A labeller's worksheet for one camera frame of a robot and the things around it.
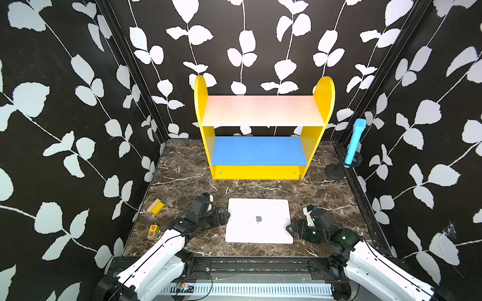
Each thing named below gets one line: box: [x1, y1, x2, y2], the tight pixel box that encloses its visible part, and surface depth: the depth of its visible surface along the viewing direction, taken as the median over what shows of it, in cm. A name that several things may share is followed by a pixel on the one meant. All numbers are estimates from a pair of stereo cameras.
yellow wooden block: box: [146, 198, 166, 216], surface depth 92 cm
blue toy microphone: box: [343, 118, 367, 169], surface depth 83 cm
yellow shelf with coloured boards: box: [193, 75, 336, 180], surface depth 103 cm
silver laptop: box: [225, 198, 294, 244], surface depth 88 cm
